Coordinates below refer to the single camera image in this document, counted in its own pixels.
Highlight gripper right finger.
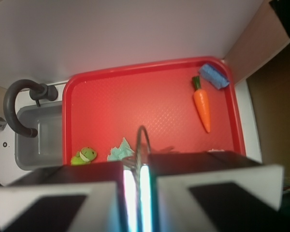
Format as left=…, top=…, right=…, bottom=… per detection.
left=141, top=151, right=285, bottom=232

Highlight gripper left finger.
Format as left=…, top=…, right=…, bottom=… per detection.
left=0, top=161, right=137, bottom=232

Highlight silver keys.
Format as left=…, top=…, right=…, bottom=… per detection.
left=123, top=125, right=151, bottom=232

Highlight green plush frog toy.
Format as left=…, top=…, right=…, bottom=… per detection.
left=71, top=147, right=97, bottom=166

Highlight light blue cloth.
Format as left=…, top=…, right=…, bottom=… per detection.
left=107, top=137, right=134, bottom=161

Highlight grey plastic sink basin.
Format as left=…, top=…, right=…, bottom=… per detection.
left=15, top=101, right=63, bottom=171

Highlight red plastic tray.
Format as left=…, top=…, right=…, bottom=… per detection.
left=62, top=57, right=246, bottom=165

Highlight orange toy carrot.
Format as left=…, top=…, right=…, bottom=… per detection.
left=192, top=76, right=211, bottom=133

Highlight blue sponge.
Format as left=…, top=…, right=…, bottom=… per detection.
left=199, top=63, right=230, bottom=90

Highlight grey toy faucet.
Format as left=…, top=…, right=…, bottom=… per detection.
left=3, top=79, right=58, bottom=138

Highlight brown cardboard panel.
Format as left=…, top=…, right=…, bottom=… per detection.
left=224, top=0, right=290, bottom=182

